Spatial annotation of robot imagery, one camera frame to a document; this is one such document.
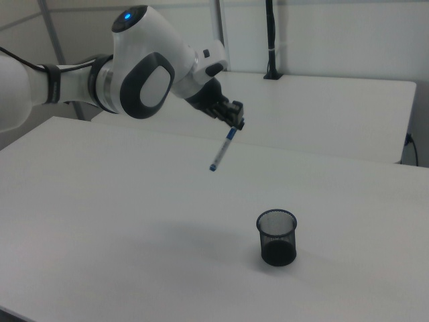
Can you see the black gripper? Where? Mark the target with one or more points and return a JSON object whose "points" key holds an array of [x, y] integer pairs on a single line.
{"points": [[207, 97]]}

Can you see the white side table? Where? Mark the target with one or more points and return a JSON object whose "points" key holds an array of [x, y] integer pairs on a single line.
{"points": [[301, 110]]}

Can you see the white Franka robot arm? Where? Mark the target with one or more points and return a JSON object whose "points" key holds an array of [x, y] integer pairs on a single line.
{"points": [[147, 40]]}

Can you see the blue and white marker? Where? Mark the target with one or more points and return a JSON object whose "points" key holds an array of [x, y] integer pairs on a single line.
{"points": [[222, 150]]}

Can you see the black mesh pen cup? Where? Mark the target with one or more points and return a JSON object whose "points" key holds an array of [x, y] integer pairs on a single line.
{"points": [[278, 251]]}

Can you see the grey partition post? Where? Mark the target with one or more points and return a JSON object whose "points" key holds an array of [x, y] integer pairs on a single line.
{"points": [[51, 33], [220, 20]]}

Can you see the black camera pole with base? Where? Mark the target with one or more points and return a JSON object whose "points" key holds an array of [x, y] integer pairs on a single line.
{"points": [[271, 33]]}

